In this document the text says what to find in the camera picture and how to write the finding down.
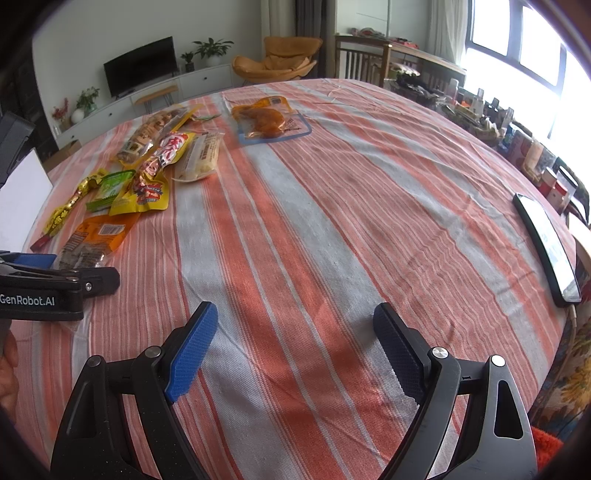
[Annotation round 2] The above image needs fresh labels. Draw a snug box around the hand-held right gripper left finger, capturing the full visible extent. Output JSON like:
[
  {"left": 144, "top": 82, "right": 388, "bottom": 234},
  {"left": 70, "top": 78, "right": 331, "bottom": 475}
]
[{"left": 50, "top": 301, "right": 219, "bottom": 480}]

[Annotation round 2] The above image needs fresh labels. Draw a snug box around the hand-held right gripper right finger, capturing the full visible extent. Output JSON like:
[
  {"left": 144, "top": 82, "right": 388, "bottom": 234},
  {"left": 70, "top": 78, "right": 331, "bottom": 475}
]
[{"left": 373, "top": 302, "right": 539, "bottom": 480}]

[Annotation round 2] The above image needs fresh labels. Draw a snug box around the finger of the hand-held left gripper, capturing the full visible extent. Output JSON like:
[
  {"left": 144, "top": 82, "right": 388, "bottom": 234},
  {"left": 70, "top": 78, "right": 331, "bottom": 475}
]
[
  {"left": 0, "top": 266, "right": 121, "bottom": 300},
  {"left": 0, "top": 250, "right": 57, "bottom": 278}
]

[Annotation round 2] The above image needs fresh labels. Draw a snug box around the orange packet with dark contents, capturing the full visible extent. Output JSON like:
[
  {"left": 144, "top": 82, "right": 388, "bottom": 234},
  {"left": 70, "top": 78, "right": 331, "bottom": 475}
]
[{"left": 55, "top": 212, "right": 141, "bottom": 271}]

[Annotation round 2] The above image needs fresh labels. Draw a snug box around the white box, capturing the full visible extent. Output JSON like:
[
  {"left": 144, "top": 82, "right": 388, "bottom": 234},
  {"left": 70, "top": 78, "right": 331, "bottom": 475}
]
[{"left": 0, "top": 151, "right": 54, "bottom": 256}]

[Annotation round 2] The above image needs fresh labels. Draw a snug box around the green snack packet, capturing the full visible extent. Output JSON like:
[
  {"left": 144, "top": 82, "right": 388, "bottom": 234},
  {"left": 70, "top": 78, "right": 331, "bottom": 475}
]
[{"left": 85, "top": 170, "right": 137, "bottom": 212}]

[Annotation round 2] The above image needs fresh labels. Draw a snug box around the long brown cracker packet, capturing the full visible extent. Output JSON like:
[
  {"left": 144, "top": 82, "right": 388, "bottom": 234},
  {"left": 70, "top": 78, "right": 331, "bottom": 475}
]
[{"left": 113, "top": 105, "right": 201, "bottom": 165}]

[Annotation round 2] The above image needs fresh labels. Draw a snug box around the cream bread packet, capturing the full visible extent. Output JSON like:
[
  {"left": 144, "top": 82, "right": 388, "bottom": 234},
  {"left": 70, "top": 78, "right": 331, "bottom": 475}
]
[{"left": 173, "top": 131, "right": 225, "bottom": 184}]

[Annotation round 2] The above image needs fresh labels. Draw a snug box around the chicken leg snack packet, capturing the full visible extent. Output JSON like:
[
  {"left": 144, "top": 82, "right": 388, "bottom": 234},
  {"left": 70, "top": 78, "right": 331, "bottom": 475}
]
[{"left": 231, "top": 95, "right": 313, "bottom": 147}]

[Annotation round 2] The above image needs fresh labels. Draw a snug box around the person's left hand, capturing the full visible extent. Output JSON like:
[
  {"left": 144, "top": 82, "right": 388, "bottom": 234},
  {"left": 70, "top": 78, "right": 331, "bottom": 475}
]
[{"left": 0, "top": 337, "right": 19, "bottom": 416}]

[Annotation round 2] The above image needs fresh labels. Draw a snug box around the gold candy wrapper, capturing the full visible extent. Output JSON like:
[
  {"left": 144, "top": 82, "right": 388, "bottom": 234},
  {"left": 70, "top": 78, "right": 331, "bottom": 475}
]
[{"left": 30, "top": 168, "right": 109, "bottom": 253}]

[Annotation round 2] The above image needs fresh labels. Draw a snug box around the brown cardboard box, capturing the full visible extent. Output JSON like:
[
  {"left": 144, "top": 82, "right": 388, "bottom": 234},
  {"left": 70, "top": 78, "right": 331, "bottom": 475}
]
[{"left": 44, "top": 140, "right": 82, "bottom": 169}]

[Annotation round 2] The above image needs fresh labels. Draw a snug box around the dark grey panel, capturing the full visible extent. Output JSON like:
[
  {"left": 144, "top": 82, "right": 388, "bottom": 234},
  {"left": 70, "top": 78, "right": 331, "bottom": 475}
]
[{"left": 0, "top": 111, "right": 36, "bottom": 189}]

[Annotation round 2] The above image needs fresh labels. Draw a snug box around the orange white striped tablecloth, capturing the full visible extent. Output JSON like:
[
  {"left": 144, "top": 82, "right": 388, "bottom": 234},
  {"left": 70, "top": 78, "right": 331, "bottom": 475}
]
[{"left": 9, "top": 78, "right": 578, "bottom": 480}]

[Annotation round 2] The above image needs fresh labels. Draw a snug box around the yellow red snack packet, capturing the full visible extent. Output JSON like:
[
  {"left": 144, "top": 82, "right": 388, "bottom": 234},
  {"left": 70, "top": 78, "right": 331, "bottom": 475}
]
[{"left": 133, "top": 131, "right": 200, "bottom": 186}]

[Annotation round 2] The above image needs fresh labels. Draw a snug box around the red flower plant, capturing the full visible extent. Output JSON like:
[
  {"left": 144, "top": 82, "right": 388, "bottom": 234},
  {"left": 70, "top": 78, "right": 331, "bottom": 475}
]
[{"left": 52, "top": 98, "right": 71, "bottom": 134}]

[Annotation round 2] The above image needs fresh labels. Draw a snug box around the dark bookcase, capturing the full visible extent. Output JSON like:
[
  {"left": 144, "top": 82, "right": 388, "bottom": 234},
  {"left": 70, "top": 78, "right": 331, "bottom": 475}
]
[{"left": 11, "top": 51, "right": 61, "bottom": 151}]

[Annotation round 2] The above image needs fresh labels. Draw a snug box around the green plant in white vase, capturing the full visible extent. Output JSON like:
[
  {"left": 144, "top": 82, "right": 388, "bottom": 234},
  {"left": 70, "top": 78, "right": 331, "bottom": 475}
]
[{"left": 73, "top": 87, "right": 100, "bottom": 123}]

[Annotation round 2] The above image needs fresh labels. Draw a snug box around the floral printed cloth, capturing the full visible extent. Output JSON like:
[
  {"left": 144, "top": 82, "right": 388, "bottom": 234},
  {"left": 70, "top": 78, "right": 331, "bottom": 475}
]
[{"left": 531, "top": 318, "right": 591, "bottom": 439}]

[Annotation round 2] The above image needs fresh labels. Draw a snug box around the orange fabric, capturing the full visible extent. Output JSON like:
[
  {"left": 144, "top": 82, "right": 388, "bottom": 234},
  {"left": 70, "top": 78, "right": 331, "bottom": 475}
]
[{"left": 531, "top": 427, "right": 567, "bottom": 480}]

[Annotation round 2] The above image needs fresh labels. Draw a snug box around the black smartphone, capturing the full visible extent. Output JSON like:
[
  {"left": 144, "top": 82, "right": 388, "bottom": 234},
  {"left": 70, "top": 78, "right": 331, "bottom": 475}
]
[{"left": 513, "top": 193, "right": 583, "bottom": 308}]

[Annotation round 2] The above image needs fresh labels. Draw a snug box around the wooden stool with metal legs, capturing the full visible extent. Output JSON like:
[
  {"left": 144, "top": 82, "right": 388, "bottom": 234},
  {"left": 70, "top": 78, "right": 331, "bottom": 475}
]
[{"left": 131, "top": 85, "right": 179, "bottom": 114}]

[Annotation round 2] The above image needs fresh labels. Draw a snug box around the black flat television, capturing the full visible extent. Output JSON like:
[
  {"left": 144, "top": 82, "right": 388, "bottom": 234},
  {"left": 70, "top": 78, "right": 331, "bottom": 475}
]
[{"left": 103, "top": 37, "right": 179, "bottom": 99}]

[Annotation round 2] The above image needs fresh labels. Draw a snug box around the white television cabinet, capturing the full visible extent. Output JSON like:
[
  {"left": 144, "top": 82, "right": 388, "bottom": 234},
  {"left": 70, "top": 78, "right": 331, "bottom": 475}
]
[{"left": 54, "top": 64, "right": 234, "bottom": 148}]

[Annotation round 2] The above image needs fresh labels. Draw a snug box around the row of assorted small boxes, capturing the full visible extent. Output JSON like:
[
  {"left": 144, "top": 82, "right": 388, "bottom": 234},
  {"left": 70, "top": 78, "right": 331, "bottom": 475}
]
[{"left": 383, "top": 69, "right": 591, "bottom": 220}]

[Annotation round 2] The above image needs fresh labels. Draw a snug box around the large green potted plant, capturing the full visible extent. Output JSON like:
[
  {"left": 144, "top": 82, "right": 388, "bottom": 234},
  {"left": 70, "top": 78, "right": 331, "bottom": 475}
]
[{"left": 193, "top": 38, "right": 235, "bottom": 68}]

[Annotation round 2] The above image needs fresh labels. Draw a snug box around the orange lounge chair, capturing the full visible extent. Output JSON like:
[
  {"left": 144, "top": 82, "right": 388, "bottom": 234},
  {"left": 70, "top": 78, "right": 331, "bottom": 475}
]
[{"left": 232, "top": 36, "right": 323, "bottom": 86}]

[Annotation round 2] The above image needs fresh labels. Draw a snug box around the wooden side table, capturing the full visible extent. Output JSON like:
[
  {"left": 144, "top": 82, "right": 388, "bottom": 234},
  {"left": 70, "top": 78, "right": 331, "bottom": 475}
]
[{"left": 335, "top": 34, "right": 467, "bottom": 91}]

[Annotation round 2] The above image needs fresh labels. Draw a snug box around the grey curtain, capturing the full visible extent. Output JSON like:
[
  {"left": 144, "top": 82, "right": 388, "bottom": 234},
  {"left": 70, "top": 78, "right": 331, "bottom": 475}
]
[{"left": 295, "top": 0, "right": 329, "bottom": 79}]

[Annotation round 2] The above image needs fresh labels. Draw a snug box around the large window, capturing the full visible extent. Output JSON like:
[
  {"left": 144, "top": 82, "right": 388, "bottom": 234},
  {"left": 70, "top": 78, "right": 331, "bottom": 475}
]
[{"left": 462, "top": 0, "right": 591, "bottom": 139}]

